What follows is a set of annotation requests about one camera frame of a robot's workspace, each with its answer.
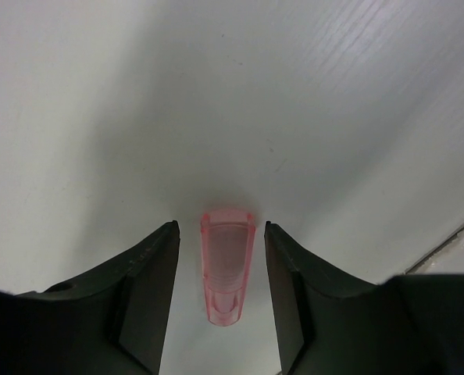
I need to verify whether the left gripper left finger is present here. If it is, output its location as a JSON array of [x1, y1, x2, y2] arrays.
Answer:
[[0, 221, 180, 374]]

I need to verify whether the pink translucent cap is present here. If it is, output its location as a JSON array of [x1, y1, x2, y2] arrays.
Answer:
[[201, 209, 255, 327]]

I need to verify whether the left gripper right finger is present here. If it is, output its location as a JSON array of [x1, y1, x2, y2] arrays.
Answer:
[[265, 223, 464, 374]]

